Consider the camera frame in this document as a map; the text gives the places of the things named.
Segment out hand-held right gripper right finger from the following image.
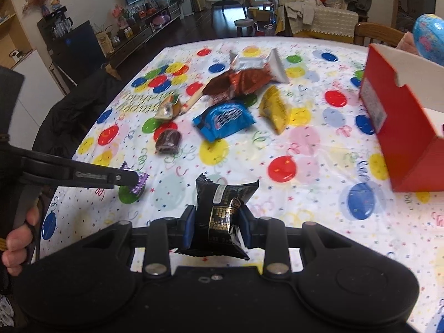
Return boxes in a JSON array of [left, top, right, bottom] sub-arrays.
[[239, 205, 351, 281]]

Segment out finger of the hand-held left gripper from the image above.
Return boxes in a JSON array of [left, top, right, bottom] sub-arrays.
[[10, 146, 140, 190]]

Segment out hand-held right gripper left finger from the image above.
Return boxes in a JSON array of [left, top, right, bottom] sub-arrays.
[[83, 205, 198, 280]]

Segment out black snack packet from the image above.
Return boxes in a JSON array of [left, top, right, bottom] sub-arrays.
[[175, 173, 260, 261]]

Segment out purple candy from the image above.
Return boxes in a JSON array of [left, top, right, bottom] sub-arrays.
[[120, 165, 150, 195]]

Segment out brown snack packet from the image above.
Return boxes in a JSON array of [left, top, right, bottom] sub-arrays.
[[202, 69, 273, 104]]

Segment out red cardboard box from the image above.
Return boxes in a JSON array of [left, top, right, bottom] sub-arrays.
[[359, 43, 444, 193]]

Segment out person's left hand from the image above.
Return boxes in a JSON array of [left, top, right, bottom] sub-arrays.
[[1, 205, 41, 277]]

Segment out white cabinet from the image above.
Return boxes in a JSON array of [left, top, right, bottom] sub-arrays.
[[10, 50, 67, 143]]

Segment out black chair on left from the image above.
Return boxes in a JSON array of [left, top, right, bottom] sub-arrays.
[[32, 69, 124, 162]]

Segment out balloon print tablecloth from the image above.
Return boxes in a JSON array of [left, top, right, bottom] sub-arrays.
[[29, 37, 444, 333]]

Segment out dark brown round snack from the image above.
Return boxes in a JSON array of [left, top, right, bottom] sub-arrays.
[[155, 129, 183, 155]]

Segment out black cabinet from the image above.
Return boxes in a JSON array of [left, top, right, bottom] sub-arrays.
[[37, 17, 107, 95]]

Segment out small tan snack packet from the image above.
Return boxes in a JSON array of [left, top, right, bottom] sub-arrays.
[[154, 94, 182, 120]]

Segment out blue snack packet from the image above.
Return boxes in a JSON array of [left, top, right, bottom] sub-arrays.
[[192, 100, 256, 142]]

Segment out dried flowers in vase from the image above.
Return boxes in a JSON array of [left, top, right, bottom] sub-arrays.
[[22, 0, 51, 16]]

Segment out yellow paper bag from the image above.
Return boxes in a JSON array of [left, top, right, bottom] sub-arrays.
[[95, 31, 115, 55]]

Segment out yellow snack packet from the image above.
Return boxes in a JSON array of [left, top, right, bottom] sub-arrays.
[[259, 85, 292, 135]]

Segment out wooden rolling pin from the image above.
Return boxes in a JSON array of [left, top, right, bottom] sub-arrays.
[[178, 82, 209, 114]]

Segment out pink flower bouquet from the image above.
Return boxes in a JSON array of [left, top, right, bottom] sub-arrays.
[[112, 4, 131, 28]]

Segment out long tv cabinet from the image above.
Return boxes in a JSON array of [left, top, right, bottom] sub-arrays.
[[107, 2, 183, 69]]

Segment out silver white snack packet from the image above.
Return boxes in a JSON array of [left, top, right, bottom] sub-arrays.
[[229, 48, 289, 84]]

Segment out small round stool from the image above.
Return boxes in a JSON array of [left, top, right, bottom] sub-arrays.
[[234, 18, 258, 36]]

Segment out sofa with cream cover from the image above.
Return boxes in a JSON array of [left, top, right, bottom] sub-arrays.
[[274, 0, 360, 37]]

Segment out wooden chair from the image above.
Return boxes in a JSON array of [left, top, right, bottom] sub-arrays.
[[354, 22, 405, 47]]

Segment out pink cloth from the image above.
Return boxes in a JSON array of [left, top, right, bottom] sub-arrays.
[[395, 31, 422, 56]]

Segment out blue globe ball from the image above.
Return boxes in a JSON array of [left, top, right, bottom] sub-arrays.
[[413, 14, 444, 59]]

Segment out wooden wall shelf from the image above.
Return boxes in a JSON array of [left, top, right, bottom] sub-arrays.
[[0, 0, 32, 70]]

